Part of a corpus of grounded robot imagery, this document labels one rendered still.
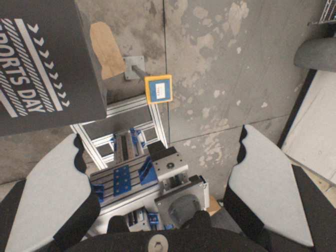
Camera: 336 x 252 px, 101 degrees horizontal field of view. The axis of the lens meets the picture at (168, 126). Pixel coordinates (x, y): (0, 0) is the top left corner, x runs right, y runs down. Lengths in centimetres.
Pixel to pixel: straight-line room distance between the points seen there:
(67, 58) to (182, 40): 130
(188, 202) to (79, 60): 70
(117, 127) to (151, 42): 94
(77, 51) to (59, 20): 9
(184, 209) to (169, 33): 154
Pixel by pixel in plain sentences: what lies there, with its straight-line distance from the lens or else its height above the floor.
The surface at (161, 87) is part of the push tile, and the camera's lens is 67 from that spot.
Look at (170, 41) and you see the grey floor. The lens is 170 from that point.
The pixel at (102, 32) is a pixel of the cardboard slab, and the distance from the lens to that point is 158.
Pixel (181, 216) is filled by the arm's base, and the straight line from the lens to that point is 66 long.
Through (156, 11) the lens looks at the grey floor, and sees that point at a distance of 168.
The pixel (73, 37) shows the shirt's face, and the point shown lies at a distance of 66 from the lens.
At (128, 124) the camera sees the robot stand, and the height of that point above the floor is 21.
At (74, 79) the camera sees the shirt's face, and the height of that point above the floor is 95.
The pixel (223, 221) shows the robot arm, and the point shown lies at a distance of 59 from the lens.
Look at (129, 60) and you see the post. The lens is 159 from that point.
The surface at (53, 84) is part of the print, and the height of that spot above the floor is 95.
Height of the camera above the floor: 159
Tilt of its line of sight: 56 degrees down
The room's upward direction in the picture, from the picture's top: 145 degrees clockwise
